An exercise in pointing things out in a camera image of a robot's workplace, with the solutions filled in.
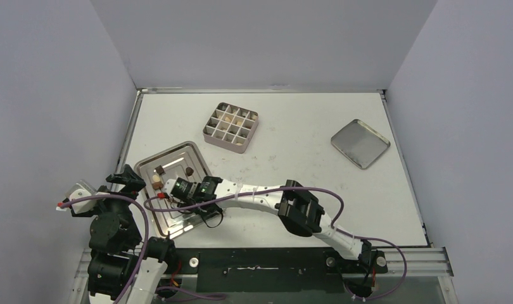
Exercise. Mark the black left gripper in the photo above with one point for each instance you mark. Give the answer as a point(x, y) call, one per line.
point(128, 177)

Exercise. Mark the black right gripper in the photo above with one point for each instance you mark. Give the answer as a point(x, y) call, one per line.
point(175, 189)

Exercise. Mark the pink grid chocolate box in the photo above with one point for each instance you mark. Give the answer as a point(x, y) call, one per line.
point(234, 136)

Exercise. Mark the small square metal lid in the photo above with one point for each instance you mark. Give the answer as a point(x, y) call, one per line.
point(360, 143)

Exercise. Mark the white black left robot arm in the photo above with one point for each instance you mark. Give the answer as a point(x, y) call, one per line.
point(126, 264)

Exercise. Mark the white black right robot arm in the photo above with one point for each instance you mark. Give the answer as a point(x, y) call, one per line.
point(296, 207)

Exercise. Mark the dark brown square chocolate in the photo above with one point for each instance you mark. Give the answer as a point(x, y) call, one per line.
point(157, 185)

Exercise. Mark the large steel tray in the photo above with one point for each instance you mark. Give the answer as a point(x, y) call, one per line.
point(174, 161)

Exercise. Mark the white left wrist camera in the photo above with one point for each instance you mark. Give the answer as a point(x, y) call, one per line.
point(80, 190)

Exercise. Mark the black mounting base plate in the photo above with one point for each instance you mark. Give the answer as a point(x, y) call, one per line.
point(235, 270)

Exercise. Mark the aluminium rail frame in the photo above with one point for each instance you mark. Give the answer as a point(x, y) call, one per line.
point(421, 262)

